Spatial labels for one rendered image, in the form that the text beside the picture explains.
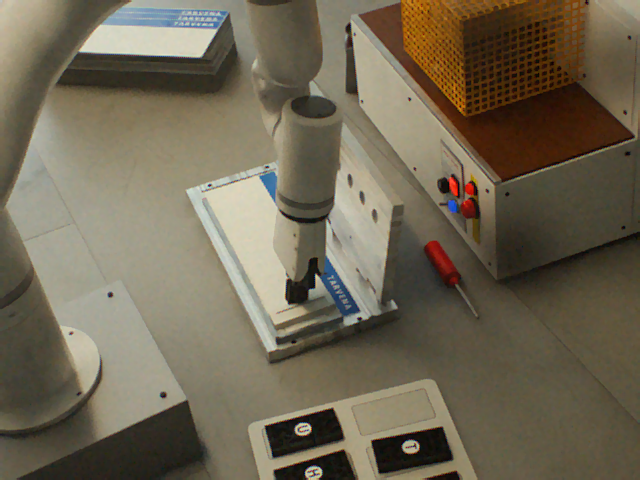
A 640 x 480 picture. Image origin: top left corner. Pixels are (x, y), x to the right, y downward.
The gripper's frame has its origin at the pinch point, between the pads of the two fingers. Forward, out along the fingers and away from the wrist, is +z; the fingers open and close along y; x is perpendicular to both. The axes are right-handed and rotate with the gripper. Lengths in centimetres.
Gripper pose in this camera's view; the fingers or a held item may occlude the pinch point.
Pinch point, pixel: (297, 290)
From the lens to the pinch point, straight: 184.6
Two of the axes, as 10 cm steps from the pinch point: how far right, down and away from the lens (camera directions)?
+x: 9.3, -1.5, 3.3
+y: 3.5, 5.7, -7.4
